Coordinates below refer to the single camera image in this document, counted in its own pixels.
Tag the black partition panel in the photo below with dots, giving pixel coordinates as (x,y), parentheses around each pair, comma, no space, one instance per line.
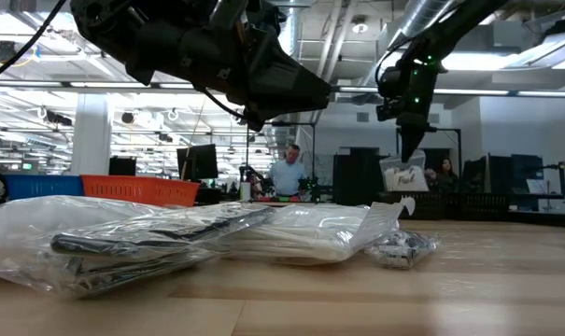
(357,177)
(487,175)

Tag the person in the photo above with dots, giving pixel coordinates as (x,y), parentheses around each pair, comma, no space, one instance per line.
(286,175)
(445,175)

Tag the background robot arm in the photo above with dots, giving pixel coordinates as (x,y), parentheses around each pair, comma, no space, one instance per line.
(562,182)

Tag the blue plastic basket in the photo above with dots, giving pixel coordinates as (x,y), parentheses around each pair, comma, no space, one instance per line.
(44,186)

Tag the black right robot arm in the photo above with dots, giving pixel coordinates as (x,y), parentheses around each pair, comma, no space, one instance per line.
(450,28)

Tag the black comb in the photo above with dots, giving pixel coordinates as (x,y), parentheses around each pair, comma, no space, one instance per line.
(95,245)

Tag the black ceiling device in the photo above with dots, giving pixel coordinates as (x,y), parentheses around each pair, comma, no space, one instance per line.
(4,51)

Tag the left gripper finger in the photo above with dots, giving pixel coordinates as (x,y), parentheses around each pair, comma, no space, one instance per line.
(286,88)

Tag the small black monitor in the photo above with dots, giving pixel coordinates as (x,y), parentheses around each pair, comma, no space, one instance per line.
(122,166)

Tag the white pillar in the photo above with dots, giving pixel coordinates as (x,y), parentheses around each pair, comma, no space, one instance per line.
(91,135)

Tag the dark blue partition panel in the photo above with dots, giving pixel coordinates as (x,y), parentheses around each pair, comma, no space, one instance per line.
(527,172)

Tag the silver ceiling duct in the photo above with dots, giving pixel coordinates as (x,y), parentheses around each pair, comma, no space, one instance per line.
(415,16)

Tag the black plastic bin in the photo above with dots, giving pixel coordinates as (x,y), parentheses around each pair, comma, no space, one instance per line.
(431,205)
(485,205)

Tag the ceiling light strip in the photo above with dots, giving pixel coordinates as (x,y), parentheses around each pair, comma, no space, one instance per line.
(473,92)
(100,84)

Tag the orange plastic basket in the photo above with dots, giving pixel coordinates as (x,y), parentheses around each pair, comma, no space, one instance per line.
(137,189)

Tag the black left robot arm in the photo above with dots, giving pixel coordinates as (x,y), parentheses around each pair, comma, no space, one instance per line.
(100,18)

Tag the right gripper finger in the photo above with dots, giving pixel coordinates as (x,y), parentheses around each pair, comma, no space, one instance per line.
(406,140)
(418,133)

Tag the black stand frame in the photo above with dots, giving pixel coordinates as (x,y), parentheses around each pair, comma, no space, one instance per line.
(443,129)

